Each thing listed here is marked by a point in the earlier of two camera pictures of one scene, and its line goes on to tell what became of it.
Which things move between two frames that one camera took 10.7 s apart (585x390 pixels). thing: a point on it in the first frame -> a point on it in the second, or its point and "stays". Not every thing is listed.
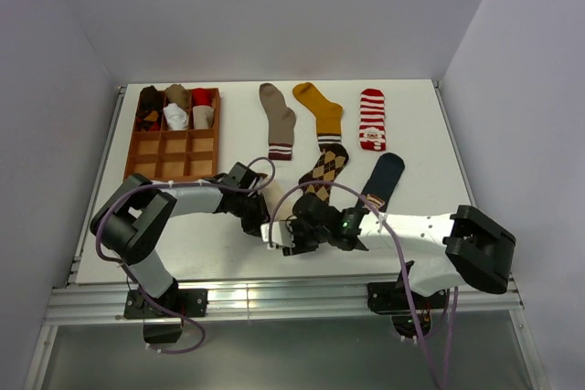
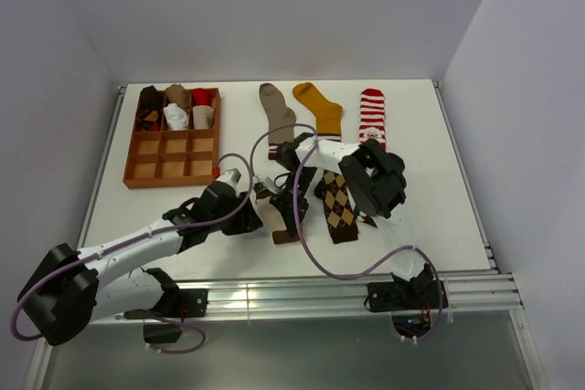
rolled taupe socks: (177, 93) stays
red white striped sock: (372, 121) stays
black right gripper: (299, 246) -> (286, 205)
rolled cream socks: (203, 116) stays
